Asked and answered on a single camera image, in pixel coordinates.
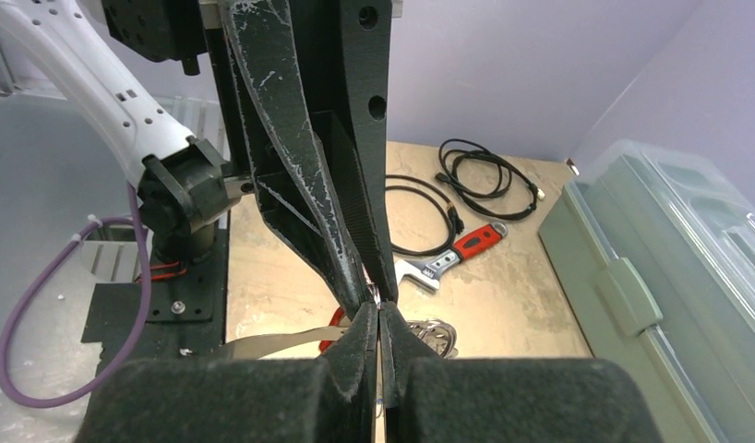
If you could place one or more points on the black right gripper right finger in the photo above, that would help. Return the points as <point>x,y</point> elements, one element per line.
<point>432,399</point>

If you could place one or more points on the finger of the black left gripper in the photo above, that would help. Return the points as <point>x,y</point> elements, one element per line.
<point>310,219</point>
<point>343,50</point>

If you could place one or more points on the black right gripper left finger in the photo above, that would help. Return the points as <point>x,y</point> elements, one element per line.
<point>327,399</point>

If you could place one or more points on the key with red tag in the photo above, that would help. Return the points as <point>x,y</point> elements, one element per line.
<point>339,323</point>

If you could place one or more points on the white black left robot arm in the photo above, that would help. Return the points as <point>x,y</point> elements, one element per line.
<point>184,183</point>

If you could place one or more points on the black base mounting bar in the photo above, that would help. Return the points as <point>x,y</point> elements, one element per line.
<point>187,315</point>

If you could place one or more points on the green plastic toolbox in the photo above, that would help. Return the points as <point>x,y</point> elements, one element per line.
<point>655,251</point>

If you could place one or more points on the red handled adjustable wrench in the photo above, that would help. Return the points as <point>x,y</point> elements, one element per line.
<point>428,273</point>

